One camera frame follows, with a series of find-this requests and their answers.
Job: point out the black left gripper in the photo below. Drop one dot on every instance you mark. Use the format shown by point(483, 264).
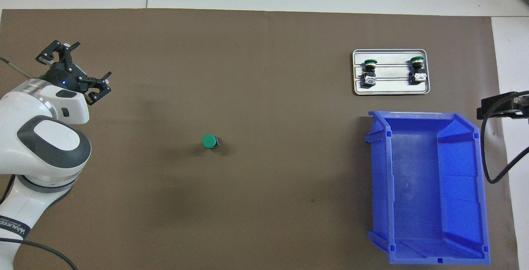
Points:
point(64, 75)

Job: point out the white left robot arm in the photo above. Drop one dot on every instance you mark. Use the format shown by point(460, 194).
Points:
point(45, 146)

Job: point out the grey metal tray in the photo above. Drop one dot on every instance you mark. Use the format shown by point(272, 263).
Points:
point(390, 88)

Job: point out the green push button switch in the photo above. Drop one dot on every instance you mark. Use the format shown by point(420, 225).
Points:
point(417, 73)
point(368, 73)
point(209, 141)

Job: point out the blue plastic storage bin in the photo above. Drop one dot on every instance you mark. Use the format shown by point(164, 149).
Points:
point(413, 187)

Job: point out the brown table mat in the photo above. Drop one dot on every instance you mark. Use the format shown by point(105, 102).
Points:
point(165, 75)

